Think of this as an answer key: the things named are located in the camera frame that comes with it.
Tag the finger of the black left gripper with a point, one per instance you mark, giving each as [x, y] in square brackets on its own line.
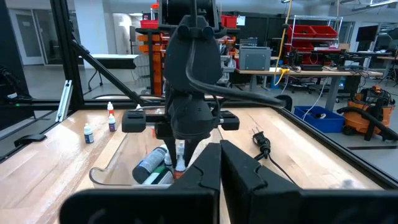
[189, 149]
[171, 149]

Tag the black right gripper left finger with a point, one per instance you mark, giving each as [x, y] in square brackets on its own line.
[155, 205]

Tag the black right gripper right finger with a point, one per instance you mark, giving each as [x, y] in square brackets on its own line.
[280, 205]

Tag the small white-capped dropper bottle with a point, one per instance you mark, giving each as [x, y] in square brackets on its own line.
[139, 107]
[168, 158]

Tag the small red dropper bottle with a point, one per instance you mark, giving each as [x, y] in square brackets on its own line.
[180, 155]

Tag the large black food coloring bottle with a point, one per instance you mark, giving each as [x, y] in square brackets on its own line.
[149, 163]

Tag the large green food coloring bottle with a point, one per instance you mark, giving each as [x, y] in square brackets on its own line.
[161, 177]

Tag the small dark purple dropper bottle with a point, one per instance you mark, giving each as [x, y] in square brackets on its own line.
[112, 123]

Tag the small blue dropper bottle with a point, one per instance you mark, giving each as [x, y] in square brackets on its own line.
[89, 133]

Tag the orange parts organizer rack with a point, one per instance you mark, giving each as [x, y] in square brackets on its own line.
[157, 62]

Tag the red storage bin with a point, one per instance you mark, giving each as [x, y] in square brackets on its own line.
[229, 21]
[149, 24]

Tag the clear plastic bin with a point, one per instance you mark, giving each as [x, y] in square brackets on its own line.
[118, 161]

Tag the grey metal box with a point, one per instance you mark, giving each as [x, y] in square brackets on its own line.
[255, 59]

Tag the blue plastic floor bin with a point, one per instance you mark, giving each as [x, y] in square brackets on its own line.
[320, 121]

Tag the wooden workbench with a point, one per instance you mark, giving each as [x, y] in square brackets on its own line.
[311, 73]

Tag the orange shop vacuum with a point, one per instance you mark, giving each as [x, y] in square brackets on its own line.
[357, 118]

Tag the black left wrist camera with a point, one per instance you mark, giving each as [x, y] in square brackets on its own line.
[192, 118]

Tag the silver aluminium bracket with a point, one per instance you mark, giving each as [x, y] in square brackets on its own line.
[64, 101]

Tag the black metal rig frame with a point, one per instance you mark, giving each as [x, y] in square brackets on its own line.
[66, 46]

